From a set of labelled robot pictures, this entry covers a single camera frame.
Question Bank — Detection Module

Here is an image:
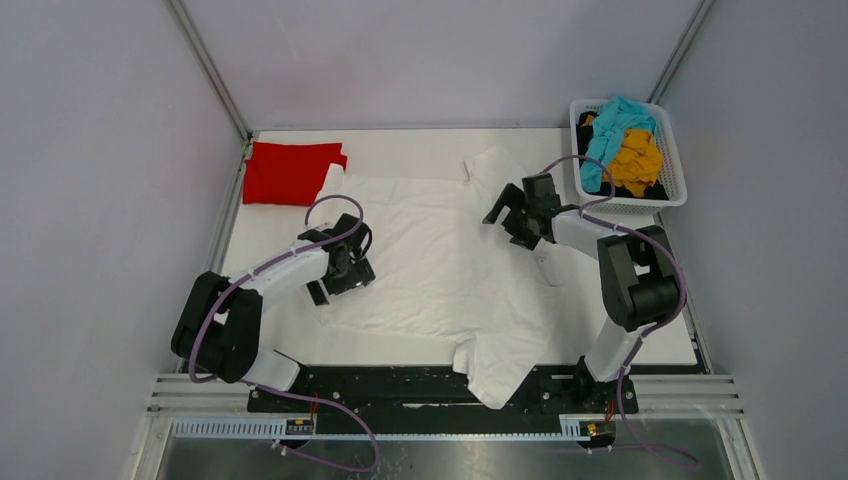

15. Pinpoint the white t-shirt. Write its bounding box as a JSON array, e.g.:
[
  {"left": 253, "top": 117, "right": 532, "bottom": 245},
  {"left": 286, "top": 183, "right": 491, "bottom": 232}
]
[{"left": 311, "top": 147, "right": 597, "bottom": 409}]

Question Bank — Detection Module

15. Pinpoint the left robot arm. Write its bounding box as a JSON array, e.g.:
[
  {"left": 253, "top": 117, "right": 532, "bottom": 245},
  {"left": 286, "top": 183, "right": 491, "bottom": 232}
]
[{"left": 170, "top": 214, "right": 375, "bottom": 411}]

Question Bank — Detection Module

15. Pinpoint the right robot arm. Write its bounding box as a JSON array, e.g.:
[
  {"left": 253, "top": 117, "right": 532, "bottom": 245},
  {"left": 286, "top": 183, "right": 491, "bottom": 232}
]
[{"left": 483, "top": 173, "right": 687, "bottom": 414}]

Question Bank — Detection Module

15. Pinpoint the folded red t-shirt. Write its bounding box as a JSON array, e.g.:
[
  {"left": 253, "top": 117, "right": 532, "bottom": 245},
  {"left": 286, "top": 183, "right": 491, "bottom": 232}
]
[{"left": 242, "top": 142, "right": 347, "bottom": 207}]

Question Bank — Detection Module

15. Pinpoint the teal t-shirt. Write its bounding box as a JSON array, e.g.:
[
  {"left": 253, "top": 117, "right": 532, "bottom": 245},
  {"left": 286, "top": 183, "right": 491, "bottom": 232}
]
[{"left": 580, "top": 96, "right": 663, "bottom": 198}]

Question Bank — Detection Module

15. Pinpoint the black t-shirt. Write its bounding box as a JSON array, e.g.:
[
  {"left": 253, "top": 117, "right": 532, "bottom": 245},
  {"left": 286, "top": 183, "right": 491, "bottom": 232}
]
[{"left": 574, "top": 111, "right": 669, "bottom": 201}]

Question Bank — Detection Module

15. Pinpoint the white plastic laundry basket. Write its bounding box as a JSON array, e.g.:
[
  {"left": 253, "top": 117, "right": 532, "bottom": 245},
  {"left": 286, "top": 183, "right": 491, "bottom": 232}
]
[{"left": 570, "top": 99, "right": 687, "bottom": 215}]

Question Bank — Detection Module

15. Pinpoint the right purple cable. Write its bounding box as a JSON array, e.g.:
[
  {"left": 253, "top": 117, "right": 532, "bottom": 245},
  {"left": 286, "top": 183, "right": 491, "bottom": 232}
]
[{"left": 539, "top": 154, "right": 704, "bottom": 473}]

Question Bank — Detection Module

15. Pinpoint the purple cable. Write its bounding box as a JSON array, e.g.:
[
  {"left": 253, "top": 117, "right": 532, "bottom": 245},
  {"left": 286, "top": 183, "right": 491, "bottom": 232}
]
[
  {"left": 187, "top": 193, "right": 382, "bottom": 475},
  {"left": 539, "top": 154, "right": 704, "bottom": 473}
]

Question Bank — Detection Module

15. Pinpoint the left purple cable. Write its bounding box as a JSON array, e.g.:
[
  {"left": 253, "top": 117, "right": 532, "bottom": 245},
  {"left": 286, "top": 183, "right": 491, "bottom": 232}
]
[{"left": 187, "top": 193, "right": 382, "bottom": 475}]

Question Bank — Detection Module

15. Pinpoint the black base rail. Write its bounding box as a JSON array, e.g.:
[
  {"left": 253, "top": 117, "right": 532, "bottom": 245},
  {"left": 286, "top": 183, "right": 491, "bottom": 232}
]
[{"left": 182, "top": 360, "right": 704, "bottom": 439}]

